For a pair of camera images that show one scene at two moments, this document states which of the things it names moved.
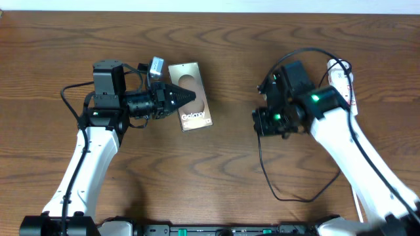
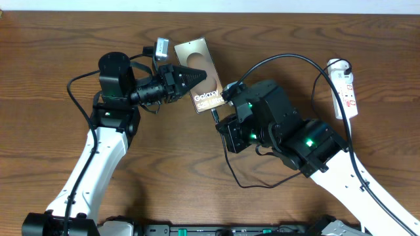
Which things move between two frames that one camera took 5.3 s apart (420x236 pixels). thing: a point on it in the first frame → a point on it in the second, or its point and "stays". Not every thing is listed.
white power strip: [340, 77] stays
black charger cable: [272, 188] → [348, 71]
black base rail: [283, 229] stays
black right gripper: [262, 126] → [232, 130]
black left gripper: [161, 100] → [168, 75]
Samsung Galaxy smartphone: [195, 113] → [196, 55]
